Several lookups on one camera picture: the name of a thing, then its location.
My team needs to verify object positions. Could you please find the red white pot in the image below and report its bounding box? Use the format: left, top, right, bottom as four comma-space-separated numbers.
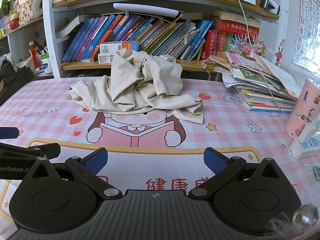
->
4, 14, 20, 30

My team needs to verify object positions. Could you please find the clear round bead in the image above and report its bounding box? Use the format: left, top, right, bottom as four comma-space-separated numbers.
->
291, 204, 318, 227

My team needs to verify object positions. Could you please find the white power strip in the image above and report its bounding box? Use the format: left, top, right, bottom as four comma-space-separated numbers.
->
287, 120, 320, 160

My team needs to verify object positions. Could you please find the pink checked cartoon desk mat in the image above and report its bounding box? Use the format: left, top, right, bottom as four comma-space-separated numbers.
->
0, 77, 320, 230

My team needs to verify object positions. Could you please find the white wooden bookshelf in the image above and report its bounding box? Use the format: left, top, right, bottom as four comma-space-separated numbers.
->
0, 0, 280, 79

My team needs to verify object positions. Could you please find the orange white carton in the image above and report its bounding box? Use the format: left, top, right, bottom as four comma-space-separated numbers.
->
99, 41, 139, 55
98, 54, 118, 64

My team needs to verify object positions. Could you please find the pink cylinder container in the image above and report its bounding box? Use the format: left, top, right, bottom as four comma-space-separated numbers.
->
284, 78, 320, 140

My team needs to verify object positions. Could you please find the row of leaning colourful books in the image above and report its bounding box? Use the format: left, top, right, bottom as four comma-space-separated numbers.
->
55, 14, 260, 62

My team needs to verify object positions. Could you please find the red tassel ornament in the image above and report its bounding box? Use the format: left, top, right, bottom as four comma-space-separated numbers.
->
29, 42, 39, 69

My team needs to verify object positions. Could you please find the colourful candy ornament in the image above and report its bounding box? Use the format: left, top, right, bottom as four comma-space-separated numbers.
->
229, 34, 267, 57

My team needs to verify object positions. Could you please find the thin white cable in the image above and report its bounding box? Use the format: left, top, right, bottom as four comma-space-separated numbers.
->
229, 0, 292, 117

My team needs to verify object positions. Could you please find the stack of magazines and workbooks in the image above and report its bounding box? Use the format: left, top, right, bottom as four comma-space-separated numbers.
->
215, 51, 304, 113

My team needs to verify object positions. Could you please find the white plastic jar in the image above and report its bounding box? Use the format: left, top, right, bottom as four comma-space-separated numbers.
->
40, 52, 53, 75

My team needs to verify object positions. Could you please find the dark brown bag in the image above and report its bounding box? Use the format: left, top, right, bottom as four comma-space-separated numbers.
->
0, 55, 34, 100

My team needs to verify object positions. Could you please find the black stand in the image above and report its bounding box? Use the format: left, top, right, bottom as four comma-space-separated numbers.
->
259, 0, 280, 14

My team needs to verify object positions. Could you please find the white light bar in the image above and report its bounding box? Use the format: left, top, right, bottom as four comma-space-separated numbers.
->
113, 3, 180, 17

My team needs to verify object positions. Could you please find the white power adapter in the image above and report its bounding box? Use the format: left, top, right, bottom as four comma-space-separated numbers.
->
160, 54, 177, 64

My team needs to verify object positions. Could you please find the bunch of pens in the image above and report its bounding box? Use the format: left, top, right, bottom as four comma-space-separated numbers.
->
29, 41, 48, 60

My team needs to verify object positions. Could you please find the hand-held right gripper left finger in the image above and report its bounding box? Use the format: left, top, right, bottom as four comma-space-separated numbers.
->
23, 148, 123, 201

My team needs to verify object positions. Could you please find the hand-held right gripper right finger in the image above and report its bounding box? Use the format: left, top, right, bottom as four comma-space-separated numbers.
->
188, 148, 289, 201

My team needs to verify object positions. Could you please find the cartoon figure card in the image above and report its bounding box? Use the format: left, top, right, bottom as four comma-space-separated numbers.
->
17, 0, 42, 25

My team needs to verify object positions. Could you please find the beige t-shirt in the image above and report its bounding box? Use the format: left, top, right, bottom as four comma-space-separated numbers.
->
67, 49, 205, 124

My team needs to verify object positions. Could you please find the reindeer wall sticker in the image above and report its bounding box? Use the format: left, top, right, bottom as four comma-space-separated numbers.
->
274, 42, 285, 67

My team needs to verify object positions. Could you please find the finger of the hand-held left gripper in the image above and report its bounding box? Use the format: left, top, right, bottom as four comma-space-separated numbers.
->
0, 127, 19, 138
0, 142, 61, 160

